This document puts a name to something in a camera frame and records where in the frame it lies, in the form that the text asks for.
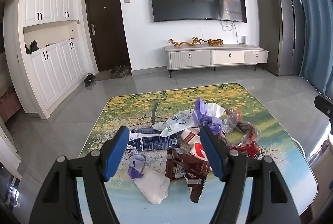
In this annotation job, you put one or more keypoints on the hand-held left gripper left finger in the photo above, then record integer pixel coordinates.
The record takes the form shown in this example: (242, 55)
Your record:
(117, 153)

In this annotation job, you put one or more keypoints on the white hallway cabinet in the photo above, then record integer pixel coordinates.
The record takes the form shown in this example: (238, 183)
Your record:
(52, 70)

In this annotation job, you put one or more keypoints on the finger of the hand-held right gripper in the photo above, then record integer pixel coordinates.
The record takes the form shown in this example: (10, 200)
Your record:
(322, 104)

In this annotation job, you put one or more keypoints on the white tissue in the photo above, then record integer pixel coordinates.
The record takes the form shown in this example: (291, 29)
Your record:
(153, 185)

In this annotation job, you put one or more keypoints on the pair of brown shoes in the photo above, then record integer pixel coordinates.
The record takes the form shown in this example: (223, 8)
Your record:
(121, 71)

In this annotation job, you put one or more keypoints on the dark brown entrance door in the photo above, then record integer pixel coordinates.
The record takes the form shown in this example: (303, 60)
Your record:
(108, 28)

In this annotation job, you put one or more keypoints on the pair of black shoes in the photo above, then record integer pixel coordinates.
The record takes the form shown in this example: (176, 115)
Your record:
(89, 80)

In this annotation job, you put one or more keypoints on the black bag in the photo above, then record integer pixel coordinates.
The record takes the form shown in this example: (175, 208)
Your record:
(32, 47)

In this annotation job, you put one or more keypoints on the long golden dragon figurine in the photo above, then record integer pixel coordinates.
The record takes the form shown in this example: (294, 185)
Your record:
(179, 43)

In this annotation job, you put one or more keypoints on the white television stand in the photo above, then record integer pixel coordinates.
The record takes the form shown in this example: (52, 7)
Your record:
(192, 57)

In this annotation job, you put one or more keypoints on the white green printed plastic bag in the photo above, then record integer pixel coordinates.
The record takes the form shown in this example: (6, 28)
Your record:
(177, 123)

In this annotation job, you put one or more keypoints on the brown doormat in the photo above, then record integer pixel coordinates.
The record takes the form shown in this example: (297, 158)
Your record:
(102, 75)

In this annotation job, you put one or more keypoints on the red shiny wrapper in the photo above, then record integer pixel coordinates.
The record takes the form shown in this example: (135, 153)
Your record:
(248, 147)

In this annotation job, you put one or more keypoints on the clear plastic bag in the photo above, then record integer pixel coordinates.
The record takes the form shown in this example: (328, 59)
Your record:
(231, 119)

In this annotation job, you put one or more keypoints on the golden tiger figurine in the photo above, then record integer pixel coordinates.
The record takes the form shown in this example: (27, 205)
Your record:
(215, 42)

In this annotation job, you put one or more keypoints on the purple plastic bag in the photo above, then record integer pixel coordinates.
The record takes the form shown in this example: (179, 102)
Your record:
(201, 109)

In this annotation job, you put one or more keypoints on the red white paper carton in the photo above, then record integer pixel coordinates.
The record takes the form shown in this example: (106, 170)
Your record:
(191, 136)

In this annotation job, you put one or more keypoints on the blue carton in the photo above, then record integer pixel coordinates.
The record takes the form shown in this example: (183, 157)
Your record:
(153, 143)

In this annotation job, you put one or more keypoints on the brown serrated snack wrapper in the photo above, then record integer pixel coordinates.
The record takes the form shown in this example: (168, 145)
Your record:
(196, 188)

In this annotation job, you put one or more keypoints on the blue curtain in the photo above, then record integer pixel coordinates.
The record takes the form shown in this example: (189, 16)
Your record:
(317, 31)

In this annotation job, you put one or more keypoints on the cardboard box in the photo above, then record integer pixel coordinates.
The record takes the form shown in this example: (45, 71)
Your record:
(322, 174)

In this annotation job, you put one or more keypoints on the purple white wrapper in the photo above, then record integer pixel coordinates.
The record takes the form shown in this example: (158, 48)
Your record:
(136, 164)

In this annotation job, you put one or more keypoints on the grey steel refrigerator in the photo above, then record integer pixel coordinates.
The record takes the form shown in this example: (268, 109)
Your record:
(283, 31)

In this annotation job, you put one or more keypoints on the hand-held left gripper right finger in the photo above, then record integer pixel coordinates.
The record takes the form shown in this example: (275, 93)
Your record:
(212, 153)

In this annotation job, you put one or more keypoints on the small white cylinder device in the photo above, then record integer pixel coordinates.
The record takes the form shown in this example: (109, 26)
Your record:
(243, 39)

